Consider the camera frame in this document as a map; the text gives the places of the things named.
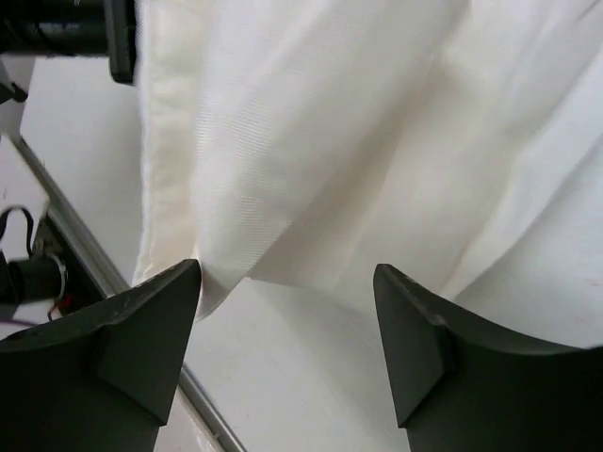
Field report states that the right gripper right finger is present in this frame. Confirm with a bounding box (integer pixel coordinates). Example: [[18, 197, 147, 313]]
[[373, 264, 602, 451]]

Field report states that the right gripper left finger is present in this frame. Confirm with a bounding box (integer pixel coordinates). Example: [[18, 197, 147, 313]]
[[1, 259, 202, 451]]

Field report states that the white pleated skirt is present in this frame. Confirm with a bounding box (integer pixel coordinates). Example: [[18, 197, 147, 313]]
[[133, 1, 602, 317]]

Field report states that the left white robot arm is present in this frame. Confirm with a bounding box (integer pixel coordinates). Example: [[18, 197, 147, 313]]
[[1, 0, 138, 85]]

